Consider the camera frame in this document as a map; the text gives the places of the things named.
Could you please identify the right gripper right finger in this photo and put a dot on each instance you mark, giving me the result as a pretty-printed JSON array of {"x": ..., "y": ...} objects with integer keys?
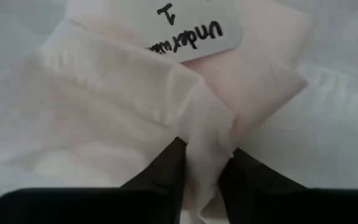
[{"x": 253, "y": 193}]

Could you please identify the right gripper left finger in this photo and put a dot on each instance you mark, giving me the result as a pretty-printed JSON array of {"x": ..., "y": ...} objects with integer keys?
[{"x": 169, "y": 174}]

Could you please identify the pale pink underwear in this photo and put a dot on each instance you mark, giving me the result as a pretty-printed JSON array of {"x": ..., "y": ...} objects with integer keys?
[{"x": 104, "y": 109}]

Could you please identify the white handwritten paper tag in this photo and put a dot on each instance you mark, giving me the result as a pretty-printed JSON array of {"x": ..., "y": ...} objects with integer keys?
[{"x": 204, "y": 18}]

